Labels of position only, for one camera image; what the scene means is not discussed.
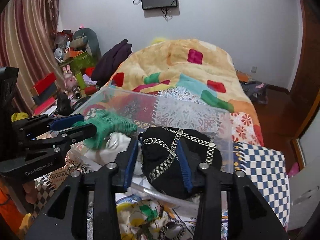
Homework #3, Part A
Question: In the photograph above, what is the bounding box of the green knitted glove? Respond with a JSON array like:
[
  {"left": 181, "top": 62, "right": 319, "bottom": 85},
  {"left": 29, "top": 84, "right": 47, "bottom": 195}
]
[{"left": 73, "top": 109, "right": 137, "bottom": 150}]

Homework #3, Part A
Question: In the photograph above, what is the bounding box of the white drawstring pouch with ring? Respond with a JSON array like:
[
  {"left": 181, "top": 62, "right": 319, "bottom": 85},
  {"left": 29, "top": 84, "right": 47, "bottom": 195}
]
[{"left": 95, "top": 132, "right": 143, "bottom": 176}]

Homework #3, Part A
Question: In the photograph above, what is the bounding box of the floral yellow scrunchie cloth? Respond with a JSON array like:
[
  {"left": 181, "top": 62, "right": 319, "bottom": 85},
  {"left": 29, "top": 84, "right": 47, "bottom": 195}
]
[{"left": 117, "top": 200, "right": 186, "bottom": 239}]

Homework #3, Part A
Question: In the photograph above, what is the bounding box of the black bag with chain pattern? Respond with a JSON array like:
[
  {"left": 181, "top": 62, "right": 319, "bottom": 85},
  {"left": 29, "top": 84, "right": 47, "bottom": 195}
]
[{"left": 138, "top": 126, "right": 222, "bottom": 199}]

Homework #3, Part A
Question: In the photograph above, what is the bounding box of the black plastic bag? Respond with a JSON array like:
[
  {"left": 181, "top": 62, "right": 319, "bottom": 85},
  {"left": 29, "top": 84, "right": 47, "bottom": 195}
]
[{"left": 54, "top": 92, "right": 72, "bottom": 116}]

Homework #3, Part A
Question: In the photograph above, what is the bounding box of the red gift box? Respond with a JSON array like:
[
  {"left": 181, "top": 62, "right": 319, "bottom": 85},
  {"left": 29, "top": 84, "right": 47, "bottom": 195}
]
[{"left": 30, "top": 72, "right": 56, "bottom": 96}]

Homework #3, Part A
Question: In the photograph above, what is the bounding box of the red cylinder can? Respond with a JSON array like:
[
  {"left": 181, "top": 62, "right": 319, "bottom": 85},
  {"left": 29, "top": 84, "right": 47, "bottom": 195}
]
[{"left": 84, "top": 86, "right": 100, "bottom": 96}]

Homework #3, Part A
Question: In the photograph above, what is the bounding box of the patterned bed cover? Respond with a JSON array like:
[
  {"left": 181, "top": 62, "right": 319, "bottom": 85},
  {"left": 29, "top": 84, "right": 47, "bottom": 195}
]
[{"left": 26, "top": 139, "right": 288, "bottom": 239}]

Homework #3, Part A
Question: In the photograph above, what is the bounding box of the pink rabbit figure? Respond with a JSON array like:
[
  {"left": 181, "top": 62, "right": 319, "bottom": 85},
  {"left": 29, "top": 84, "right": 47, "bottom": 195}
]
[{"left": 62, "top": 64, "right": 77, "bottom": 91}]

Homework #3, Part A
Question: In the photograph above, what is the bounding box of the green bottle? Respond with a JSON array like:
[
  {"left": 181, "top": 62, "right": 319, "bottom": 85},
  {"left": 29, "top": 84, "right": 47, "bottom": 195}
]
[{"left": 75, "top": 72, "right": 86, "bottom": 90}]

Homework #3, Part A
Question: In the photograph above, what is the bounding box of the red cloth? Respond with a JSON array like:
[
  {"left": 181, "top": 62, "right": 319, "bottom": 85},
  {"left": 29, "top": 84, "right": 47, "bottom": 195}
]
[{"left": 85, "top": 67, "right": 95, "bottom": 77}]

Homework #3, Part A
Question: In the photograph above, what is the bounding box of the white wardrobe sliding door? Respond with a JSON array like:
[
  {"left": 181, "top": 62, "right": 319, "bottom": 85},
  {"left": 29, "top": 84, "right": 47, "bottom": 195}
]
[{"left": 288, "top": 120, "right": 319, "bottom": 230}]

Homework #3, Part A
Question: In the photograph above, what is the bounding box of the dark purple clothing pile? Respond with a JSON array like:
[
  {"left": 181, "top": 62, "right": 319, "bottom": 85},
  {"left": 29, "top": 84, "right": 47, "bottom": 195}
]
[{"left": 91, "top": 39, "right": 132, "bottom": 86}]

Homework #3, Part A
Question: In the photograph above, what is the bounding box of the green storage box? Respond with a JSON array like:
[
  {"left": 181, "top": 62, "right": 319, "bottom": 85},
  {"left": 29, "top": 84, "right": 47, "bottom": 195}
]
[{"left": 70, "top": 51, "right": 97, "bottom": 74}]

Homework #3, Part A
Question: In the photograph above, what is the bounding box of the clear plastic storage box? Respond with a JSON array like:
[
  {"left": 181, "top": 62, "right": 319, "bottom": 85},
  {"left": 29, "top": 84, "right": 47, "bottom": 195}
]
[{"left": 69, "top": 87, "right": 233, "bottom": 210}]

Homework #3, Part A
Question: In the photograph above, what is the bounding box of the striped brown curtain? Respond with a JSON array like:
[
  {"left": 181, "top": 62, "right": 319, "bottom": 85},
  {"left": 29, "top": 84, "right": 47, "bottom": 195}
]
[{"left": 1, "top": 0, "right": 63, "bottom": 115}]

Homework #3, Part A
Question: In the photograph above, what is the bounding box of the colourful patchwork fleece blanket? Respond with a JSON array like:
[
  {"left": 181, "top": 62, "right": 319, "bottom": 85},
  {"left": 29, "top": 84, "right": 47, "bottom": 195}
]
[{"left": 107, "top": 39, "right": 264, "bottom": 146}]

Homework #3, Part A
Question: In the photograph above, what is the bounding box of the dark bag on floor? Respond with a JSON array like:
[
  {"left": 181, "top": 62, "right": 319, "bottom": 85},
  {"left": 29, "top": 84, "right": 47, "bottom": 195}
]
[{"left": 241, "top": 81, "right": 268, "bottom": 105}]

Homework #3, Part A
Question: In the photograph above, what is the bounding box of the brown wooden door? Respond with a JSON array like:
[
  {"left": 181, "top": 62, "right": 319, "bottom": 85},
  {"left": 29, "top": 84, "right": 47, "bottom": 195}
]
[{"left": 289, "top": 0, "right": 319, "bottom": 137}]

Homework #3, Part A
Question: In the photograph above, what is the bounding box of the wall power socket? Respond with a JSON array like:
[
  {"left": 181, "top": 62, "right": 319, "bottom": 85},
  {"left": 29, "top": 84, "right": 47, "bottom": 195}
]
[{"left": 251, "top": 66, "right": 257, "bottom": 73}]

